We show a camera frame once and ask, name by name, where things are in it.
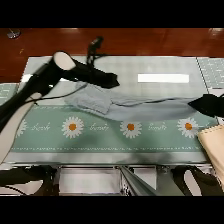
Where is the black cable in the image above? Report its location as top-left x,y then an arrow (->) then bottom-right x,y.
23,83 -> 88,103

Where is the light blue shirt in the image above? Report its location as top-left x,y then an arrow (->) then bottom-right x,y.
63,82 -> 210,122

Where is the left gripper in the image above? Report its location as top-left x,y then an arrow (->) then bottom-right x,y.
90,68 -> 121,90

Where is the beige garment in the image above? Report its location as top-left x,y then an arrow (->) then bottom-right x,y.
196,124 -> 224,183

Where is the silver frame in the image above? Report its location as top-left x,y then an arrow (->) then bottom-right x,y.
0,162 -> 224,197

